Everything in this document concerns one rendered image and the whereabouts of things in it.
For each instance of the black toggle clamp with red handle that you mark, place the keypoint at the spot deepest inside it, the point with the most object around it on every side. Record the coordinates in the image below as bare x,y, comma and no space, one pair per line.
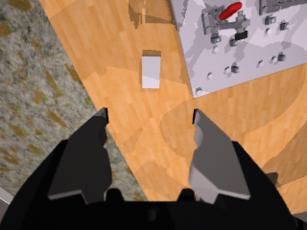
268,6

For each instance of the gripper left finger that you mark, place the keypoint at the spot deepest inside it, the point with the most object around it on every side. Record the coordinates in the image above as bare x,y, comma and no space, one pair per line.
75,173

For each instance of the grey toggle clamp with red handle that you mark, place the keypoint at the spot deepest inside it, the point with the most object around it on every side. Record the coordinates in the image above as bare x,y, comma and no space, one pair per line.
210,26

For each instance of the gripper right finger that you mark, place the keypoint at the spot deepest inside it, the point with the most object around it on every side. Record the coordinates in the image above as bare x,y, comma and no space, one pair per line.
222,173

